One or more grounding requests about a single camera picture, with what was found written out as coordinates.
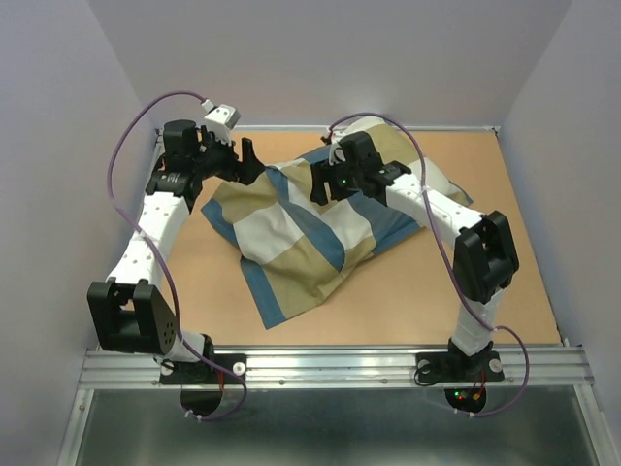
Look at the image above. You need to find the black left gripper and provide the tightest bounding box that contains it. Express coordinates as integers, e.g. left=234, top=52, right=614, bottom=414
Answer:
left=192, top=125, right=266, bottom=186

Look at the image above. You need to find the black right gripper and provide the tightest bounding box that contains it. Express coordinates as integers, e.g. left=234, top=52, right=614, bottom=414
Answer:
left=309, top=155, right=362, bottom=207

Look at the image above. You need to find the blue beige white plaid pillowcase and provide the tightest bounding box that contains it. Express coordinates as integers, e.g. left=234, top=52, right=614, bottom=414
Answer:
left=201, top=114, right=474, bottom=331

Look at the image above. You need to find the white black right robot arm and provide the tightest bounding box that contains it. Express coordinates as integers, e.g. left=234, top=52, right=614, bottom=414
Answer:
left=310, top=131, right=519, bottom=381

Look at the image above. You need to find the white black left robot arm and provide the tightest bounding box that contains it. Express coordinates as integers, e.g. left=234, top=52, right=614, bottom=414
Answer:
left=87, top=116, right=265, bottom=383

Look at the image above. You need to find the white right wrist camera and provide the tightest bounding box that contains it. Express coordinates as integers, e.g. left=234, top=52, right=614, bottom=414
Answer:
left=328, top=139, right=345, bottom=165

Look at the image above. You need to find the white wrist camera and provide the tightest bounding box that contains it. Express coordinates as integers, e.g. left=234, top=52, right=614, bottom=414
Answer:
left=328, top=139, right=345, bottom=165
left=202, top=99, right=241, bottom=146

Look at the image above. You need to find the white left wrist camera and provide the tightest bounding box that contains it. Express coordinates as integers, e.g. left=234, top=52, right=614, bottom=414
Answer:
left=202, top=99, right=241, bottom=146

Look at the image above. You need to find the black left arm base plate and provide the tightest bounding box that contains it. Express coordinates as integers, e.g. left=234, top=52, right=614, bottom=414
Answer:
left=159, top=352, right=247, bottom=385

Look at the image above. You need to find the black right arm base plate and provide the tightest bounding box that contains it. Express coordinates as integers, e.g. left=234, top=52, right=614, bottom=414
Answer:
left=415, top=350, right=505, bottom=386

